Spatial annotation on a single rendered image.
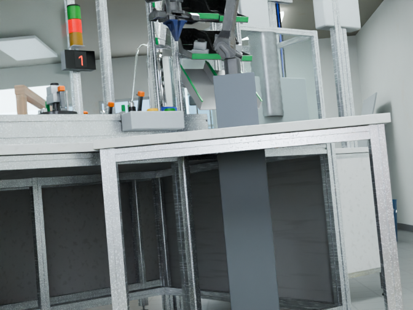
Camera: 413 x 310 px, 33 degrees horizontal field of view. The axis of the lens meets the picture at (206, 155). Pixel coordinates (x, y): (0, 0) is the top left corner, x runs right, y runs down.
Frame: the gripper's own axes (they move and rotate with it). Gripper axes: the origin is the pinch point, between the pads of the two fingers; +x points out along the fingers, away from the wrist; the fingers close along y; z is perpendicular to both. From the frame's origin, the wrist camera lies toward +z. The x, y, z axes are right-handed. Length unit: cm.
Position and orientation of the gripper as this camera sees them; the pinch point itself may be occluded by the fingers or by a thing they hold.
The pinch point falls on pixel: (175, 31)
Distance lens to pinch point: 251.1
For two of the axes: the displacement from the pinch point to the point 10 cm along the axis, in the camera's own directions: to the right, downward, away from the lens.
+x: 0.9, 9.9, -0.6
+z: -5.7, 1.0, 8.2
